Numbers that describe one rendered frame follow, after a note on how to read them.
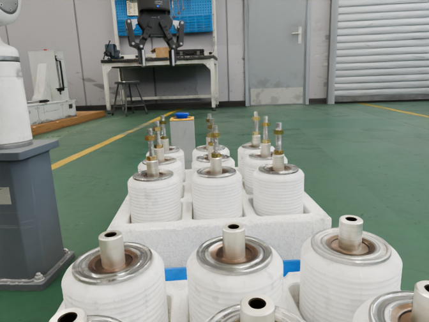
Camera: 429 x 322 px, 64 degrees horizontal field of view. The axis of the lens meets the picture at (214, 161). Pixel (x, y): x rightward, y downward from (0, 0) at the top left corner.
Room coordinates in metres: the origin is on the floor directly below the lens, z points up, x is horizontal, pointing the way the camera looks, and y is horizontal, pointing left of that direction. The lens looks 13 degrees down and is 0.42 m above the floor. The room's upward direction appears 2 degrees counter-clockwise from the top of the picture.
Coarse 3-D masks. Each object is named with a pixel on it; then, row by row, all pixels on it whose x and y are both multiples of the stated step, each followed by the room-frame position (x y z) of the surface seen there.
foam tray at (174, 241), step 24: (120, 216) 0.60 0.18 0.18; (192, 216) 0.64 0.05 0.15; (264, 216) 0.57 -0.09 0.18; (288, 216) 0.57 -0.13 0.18; (312, 216) 0.56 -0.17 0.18; (144, 240) 0.54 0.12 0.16; (168, 240) 0.54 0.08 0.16; (192, 240) 0.54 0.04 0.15; (264, 240) 0.55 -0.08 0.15; (288, 240) 0.55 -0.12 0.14; (168, 264) 0.54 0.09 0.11
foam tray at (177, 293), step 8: (296, 272) 0.39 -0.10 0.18; (176, 280) 0.38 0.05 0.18; (184, 280) 0.38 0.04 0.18; (288, 280) 0.37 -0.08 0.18; (296, 280) 0.37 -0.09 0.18; (168, 288) 0.36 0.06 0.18; (176, 288) 0.36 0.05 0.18; (184, 288) 0.36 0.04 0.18; (288, 288) 0.36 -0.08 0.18; (296, 288) 0.36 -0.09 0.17; (168, 296) 0.35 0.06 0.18; (176, 296) 0.34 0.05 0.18; (184, 296) 0.34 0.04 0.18; (288, 296) 0.34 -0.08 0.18; (296, 296) 0.36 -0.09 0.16; (168, 304) 0.35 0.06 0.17; (176, 304) 0.33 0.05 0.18; (184, 304) 0.33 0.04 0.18; (288, 304) 0.32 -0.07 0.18; (296, 304) 0.36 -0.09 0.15; (56, 312) 0.33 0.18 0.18; (168, 312) 0.35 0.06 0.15; (176, 312) 0.32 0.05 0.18; (184, 312) 0.32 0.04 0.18; (296, 312) 0.31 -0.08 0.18; (176, 320) 0.31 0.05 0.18; (184, 320) 0.30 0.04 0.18
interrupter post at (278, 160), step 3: (273, 156) 0.62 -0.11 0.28; (276, 156) 0.61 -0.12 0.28; (279, 156) 0.61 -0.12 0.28; (282, 156) 0.62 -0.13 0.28; (273, 159) 0.62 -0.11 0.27; (276, 159) 0.61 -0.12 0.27; (279, 159) 0.61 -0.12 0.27; (282, 159) 0.62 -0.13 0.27; (273, 162) 0.62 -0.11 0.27; (276, 162) 0.61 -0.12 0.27; (279, 162) 0.61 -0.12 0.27; (282, 162) 0.62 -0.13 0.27; (273, 165) 0.62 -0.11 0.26; (276, 165) 0.61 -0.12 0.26; (279, 165) 0.61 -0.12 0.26; (282, 165) 0.62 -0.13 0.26; (273, 168) 0.62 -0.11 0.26; (276, 168) 0.61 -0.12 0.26; (279, 168) 0.61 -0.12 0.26; (282, 168) 0.62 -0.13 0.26
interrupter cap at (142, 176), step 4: (136, 172) 0.63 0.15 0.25; (140, 172) 0.63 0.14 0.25; (144, 172) 0.63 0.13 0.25; (160, 172) 0.63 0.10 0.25; (164, 172) 0.62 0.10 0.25; (168, 172) 0.62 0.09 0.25; (172, 172) 0.62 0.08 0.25; (136, 176) 0.60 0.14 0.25; (140, 176) 0.60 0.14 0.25; (144, 176) 0.61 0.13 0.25; (160, 176) 0.59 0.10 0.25; (164, 176) 0.60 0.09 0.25; (168, 176) 0.59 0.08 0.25; (136, 180) 0.59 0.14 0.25; (140, 180) 0.58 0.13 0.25; (144, 180) 0.58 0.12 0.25; (148, 180) 0.58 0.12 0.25; (152, 180) 0.58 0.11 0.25; (156, 180) 0.58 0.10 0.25; (160, 180) 0.58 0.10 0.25
